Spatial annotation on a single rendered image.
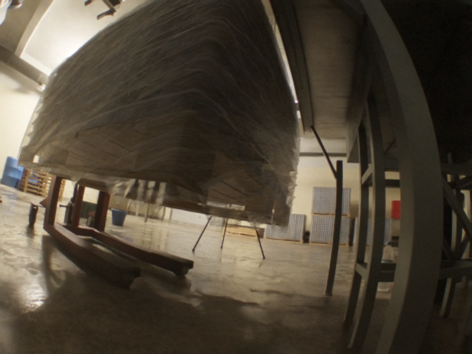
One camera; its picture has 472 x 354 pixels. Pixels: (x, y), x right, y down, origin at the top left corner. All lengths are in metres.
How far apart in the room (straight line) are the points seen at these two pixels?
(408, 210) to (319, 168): 9.56
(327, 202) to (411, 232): 7.55
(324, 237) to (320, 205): 1.12
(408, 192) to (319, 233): 7.46
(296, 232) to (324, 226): 1.02
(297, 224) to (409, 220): 7.47
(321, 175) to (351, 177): 1.40
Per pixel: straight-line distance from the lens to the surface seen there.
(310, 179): 9.64
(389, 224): 8.12
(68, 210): 2.00
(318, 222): 7.70
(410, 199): 0.24
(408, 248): 0.24
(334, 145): 10.19
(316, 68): 1.03
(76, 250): 1.28
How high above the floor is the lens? 0.36
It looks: 13 degrees up
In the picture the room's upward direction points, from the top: 8 degrees clockwise
